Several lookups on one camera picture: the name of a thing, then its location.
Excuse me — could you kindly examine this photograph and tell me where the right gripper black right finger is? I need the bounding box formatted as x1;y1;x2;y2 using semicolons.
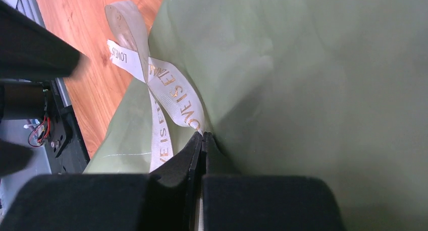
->
202;132;345;230

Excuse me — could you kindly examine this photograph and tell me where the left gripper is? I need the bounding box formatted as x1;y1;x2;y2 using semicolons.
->
1;2;82;176

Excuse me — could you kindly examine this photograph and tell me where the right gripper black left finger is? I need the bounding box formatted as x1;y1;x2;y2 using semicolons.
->
1;132;203;230

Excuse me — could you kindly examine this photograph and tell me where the cream printed ribbon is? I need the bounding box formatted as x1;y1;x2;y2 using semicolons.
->
104;1;206;231

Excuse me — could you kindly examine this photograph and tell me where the wrapping paper sheet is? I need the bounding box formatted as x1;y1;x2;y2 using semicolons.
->
85;0;427;230

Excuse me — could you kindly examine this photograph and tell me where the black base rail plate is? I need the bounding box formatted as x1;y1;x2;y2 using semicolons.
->
45;78;90;174

